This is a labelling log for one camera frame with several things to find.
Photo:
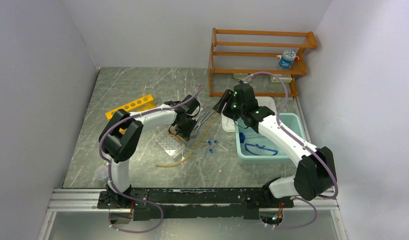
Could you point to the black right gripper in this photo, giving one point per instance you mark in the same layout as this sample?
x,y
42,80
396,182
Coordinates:
x,y
227,97

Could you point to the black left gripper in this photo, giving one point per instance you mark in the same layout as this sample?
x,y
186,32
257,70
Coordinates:
x,y
186,134

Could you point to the tan bristle tube brush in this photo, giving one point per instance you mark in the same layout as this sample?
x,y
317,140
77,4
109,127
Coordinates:
x,y
173,133

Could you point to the metal crucible tongs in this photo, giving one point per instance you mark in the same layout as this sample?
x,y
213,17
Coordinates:
x,y
205,114

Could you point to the clear glass watch plate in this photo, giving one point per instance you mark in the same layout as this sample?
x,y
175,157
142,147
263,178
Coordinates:
x,y
201,151

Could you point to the blue base graduated cylinder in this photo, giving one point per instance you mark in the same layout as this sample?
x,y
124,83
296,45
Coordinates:
x,y
242,137

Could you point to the tan rubber tubing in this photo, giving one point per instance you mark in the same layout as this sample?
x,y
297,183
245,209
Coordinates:
x,y
198,143

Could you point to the blue safety glasses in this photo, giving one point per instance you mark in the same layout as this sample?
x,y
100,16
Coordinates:
x,y
259,150

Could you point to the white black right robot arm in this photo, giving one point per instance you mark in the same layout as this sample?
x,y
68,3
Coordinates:
x,y
315,167

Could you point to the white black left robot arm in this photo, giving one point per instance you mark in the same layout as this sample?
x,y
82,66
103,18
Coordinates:
x,y
119,139

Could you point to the white plastic bin lid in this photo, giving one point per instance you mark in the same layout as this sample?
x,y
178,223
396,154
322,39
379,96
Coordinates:
x,y
228,124

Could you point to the clear plastic well plate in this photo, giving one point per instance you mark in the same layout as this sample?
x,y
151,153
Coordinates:
x,y
171,145

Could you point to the yellow test tube rack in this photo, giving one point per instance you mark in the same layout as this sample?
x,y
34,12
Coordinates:
x,y
141,104

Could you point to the light teal plastic bin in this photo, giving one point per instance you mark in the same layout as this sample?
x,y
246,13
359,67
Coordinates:
x,y
251,155

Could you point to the small white box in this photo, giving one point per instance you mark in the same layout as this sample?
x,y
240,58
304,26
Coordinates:
x,y
285,78

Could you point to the blue white labelled jar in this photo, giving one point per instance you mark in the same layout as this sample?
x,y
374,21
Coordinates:
x,y
287,58

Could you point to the orange wooden shelf rack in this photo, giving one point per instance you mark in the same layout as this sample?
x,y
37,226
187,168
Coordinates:
x,y
245,52

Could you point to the clear glass beaker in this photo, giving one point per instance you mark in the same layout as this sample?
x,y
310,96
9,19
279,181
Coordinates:
x,y
101,173

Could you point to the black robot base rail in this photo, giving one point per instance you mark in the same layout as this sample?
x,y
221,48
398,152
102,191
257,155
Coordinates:
x,y
189,203

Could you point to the aluminium extrusion frame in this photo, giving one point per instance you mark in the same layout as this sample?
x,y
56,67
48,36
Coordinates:
x,y
69,212

